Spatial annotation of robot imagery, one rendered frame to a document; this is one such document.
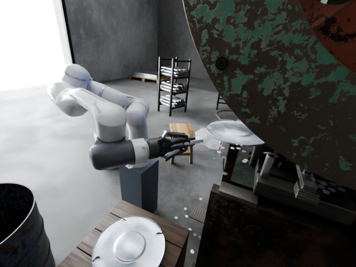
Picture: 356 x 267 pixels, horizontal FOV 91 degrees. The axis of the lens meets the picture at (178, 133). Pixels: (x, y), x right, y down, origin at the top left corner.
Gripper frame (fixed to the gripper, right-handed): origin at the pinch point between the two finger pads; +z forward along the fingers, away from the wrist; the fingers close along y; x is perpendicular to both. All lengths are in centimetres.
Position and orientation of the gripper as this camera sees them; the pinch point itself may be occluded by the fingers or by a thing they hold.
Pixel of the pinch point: (194, 140)
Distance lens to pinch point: 72.9
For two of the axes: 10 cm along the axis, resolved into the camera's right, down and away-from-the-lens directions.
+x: -4.5, -4.1, 7.9
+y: 0.7, -9.0, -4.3
